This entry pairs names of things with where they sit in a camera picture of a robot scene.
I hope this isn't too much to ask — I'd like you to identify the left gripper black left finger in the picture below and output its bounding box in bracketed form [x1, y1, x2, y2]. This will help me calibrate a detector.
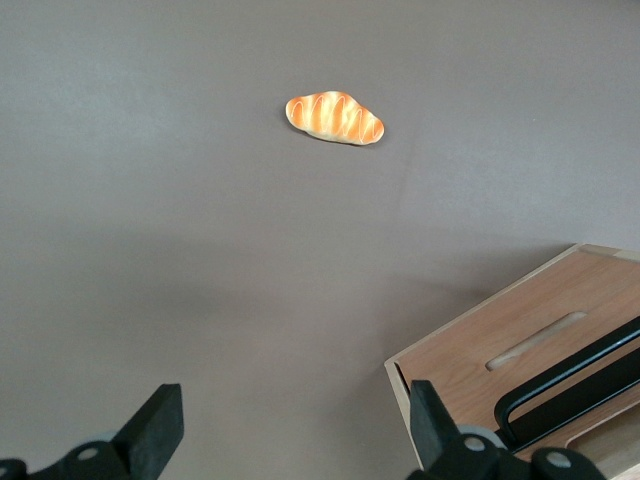
[0, 383, 185, 480]

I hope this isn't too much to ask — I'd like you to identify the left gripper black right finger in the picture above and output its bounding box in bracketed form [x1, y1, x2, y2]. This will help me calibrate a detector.
[405, 379, 609, 480]

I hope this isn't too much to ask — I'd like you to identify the black metal drawer handle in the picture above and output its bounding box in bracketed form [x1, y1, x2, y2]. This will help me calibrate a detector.
[493, 314, 640, 453]

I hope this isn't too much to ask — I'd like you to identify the wooden drawer with slot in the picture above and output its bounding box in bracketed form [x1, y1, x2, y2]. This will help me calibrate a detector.
[394, 249, 640, 464]

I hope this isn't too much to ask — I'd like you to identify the wooden drawer cabinet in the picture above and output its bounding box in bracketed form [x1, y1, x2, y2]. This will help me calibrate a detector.
[383, 242, 640, 480]

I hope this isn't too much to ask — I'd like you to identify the orange striped bread roll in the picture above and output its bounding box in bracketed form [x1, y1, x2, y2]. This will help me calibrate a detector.
[284, 90, 386, 147]

